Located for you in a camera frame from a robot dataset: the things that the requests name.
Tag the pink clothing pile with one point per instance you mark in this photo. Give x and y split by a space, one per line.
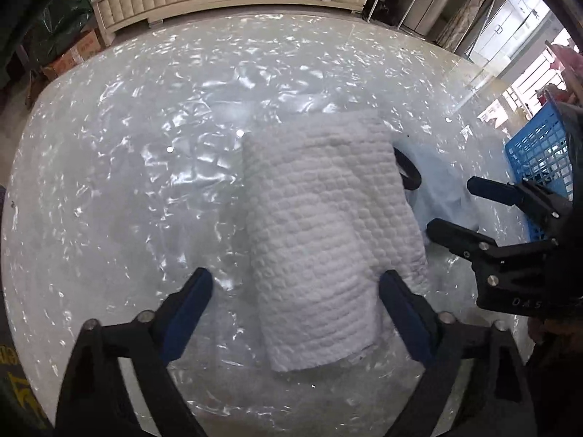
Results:
567 57

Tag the green plastic bag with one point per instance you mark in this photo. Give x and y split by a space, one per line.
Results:
59 18

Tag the dark cloth with yellow print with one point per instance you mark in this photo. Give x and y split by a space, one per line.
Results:
13 387

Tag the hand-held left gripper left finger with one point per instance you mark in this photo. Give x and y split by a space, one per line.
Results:
186 314

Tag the patterned beige curtain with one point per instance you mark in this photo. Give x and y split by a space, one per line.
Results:
473 4

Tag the cardboard box with red print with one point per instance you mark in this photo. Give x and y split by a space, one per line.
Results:
77 52

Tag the glass sliding door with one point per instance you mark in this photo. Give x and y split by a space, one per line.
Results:
514 22

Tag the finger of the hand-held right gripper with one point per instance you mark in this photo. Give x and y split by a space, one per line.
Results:
455 236
496 190

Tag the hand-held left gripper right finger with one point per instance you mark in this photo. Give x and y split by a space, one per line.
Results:
405 318

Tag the silver standing air conditioner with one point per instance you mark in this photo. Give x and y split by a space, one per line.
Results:
432 4

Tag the white textured towel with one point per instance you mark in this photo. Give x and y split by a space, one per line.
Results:
319 236

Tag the blue plastic basket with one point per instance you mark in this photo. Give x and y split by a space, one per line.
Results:
533 154

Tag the light blue cloth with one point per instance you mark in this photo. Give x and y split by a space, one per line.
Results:
442 191

